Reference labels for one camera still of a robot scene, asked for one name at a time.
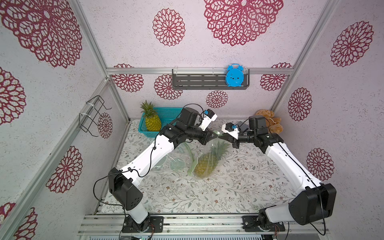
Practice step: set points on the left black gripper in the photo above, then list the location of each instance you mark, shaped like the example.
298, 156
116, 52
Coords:
205, 136

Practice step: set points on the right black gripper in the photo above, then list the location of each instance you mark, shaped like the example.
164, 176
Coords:
234, 140

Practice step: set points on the zip-top bag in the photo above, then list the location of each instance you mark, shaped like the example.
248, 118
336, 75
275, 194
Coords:
198, 151
179, 159

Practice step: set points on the greenish pineapple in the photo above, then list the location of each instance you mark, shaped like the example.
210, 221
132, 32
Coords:
209, 161

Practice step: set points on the yellow pineapple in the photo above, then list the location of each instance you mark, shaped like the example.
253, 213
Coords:
153, 122

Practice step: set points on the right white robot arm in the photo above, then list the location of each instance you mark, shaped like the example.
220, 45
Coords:
314, 200

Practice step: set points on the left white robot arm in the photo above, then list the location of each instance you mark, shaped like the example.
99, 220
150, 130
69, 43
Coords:
124, 183

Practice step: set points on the brown teddy bear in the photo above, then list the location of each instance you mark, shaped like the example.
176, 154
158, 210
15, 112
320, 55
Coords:
273, 122

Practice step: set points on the teal plastic basket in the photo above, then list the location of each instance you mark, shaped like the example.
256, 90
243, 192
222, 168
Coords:
166, 115

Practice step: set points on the blue alarm clock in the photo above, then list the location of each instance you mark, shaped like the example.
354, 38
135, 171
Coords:
235, 75

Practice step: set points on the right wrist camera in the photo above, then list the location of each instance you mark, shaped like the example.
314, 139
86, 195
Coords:
231, 129

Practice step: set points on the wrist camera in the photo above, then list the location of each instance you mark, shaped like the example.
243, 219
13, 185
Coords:
231, 129
208, 117

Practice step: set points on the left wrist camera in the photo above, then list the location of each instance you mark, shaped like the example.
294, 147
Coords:
208, 117

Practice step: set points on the grey wall shelf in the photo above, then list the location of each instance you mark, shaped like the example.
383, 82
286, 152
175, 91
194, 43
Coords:
205, 82

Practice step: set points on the black wire rack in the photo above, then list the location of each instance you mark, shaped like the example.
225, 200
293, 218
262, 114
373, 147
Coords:
96, 121

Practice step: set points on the metal base rail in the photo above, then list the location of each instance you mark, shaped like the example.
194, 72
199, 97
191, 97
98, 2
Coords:
195, 227

